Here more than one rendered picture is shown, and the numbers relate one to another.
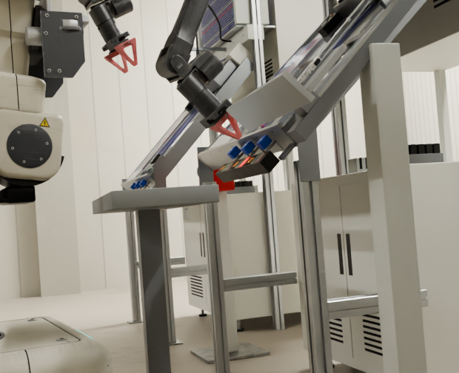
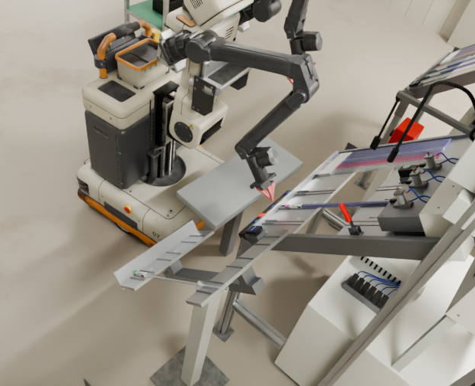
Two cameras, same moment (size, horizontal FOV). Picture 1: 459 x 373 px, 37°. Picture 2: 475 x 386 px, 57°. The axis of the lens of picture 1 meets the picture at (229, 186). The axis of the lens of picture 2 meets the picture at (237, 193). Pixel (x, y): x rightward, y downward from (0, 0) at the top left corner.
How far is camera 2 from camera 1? 1.89 m
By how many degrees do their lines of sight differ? 65
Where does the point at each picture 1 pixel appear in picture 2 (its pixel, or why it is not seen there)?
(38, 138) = (186, 131)
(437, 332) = (289, 357)
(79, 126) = not seen: outside the picture
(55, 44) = (198, 96)
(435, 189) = (319, 325)
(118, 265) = not seen: outside the picture
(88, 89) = not seen: outside the picture
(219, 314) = (314, 222)
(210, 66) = (263, 161)
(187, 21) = (255, 132)
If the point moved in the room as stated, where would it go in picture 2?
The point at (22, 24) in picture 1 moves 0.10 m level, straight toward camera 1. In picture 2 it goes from (194, 71) to (175, 80)
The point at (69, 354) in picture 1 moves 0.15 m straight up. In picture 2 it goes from (157, 224) to (158, 204)
